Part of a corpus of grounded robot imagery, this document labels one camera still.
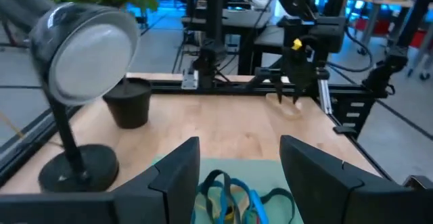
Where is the teal translucent plastic bin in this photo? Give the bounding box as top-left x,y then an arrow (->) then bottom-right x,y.
150,154 -> 305,224

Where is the large wide blue rubber band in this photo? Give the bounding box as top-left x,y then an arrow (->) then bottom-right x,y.
191,179 -> 271,224

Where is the black desk lamp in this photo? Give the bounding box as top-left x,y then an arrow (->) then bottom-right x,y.
0,0 -> 141,194

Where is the small black rubber band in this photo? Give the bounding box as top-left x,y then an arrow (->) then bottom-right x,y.
259,187 -> 296,224

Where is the silver metal bracket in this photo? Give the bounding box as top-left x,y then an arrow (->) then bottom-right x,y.
181,68 -> 199,90

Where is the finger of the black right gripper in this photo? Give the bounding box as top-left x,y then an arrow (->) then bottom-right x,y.
292,87 -> 306,105
273,78 -> 285,104

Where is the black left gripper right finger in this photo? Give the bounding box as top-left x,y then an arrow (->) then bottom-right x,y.
279,134 -> 365,224

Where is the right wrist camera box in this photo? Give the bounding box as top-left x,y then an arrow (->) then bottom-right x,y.
276,15 -> 348,55

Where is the large wide black rubber band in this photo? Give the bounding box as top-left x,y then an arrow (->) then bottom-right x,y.
199,169 -> 244,224

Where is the silver aluminium strut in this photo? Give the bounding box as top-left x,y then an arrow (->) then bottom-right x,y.
317,78 -> 334,115

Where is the grey office desk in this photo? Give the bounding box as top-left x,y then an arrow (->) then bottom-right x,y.
181,9 -> 286,76

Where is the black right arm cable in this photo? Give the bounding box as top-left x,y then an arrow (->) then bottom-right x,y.
326,24 -> 375,73

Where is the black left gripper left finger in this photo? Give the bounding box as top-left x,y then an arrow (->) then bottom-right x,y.
113,135 -> 201,224

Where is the black clamp fixture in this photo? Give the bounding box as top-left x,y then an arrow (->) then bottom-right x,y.
361,46 -> 409,97

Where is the tan beige rubber band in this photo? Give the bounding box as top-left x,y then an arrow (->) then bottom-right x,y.
265,92 -> 304,120

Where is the black plant pot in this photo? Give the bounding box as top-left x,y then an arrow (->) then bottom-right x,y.
102,77 -> 153,130

